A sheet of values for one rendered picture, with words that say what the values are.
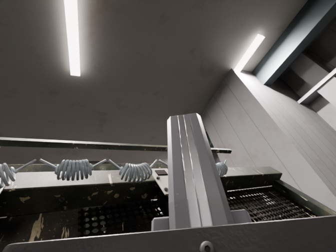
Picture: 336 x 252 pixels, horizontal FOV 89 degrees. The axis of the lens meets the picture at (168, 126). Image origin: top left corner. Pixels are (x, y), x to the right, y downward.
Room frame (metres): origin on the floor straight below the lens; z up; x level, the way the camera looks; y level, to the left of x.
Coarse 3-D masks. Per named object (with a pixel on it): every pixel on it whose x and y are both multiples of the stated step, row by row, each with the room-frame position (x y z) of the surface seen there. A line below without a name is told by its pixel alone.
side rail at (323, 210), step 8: (272, 184) 1.34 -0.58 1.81; (280, 184) 1.30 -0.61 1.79; (288, 184) 1.33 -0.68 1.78; (288, 192) 1.28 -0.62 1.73; (296, 192) 1.26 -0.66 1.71; (296, 200) 1.27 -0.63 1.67; (304, 200) 1.24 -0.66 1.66; (312, 200) 1.24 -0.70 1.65; (312, 208) 1.23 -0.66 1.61; (320, 208) 1.20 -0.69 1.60; (328, 208) 1.22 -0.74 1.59
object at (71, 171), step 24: (0, 144) 0.33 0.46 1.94; (24, 144) 0.36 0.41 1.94; (48, 144) 0.39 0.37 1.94; (72, 144) 0.43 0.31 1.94; (96, 144) 0.47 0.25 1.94; (120, 144) 0.52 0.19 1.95; (144, 144) 0.58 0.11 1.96; (0, 168) 0.34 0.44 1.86; (72, 168) 0.43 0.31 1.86; (120, 168) 0.54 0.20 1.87; (144, 168) 0.57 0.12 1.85
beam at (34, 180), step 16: (16, 176) 0.47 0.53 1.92; (32, 176) 0.49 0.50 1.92; (48, 176) 0.52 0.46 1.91; (96, 176) 0.61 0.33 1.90; (112, 176) 0.64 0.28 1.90; (224, 176) 0.98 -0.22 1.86; (240, 176) 1.06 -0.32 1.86; (256, 176) 1.16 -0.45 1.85; (272, 176) 1.28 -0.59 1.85; (16, 192) 0.46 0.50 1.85; (32, 192) 0.48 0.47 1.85; (48, 192) 0.51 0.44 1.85; (64, 192) 0.54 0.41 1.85; (80, 192) 0.58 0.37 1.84; (96, 192) 0.61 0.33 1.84; (112, 192) 0.65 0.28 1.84; (128, 192) 0.70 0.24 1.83; (144, 192) 0.74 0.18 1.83; (0, 208) 0.47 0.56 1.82; (16, 208) 0.50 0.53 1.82; (32, 208) 0.53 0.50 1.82; (48, 208) 0.56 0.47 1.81; (64, 208) 0.59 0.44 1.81
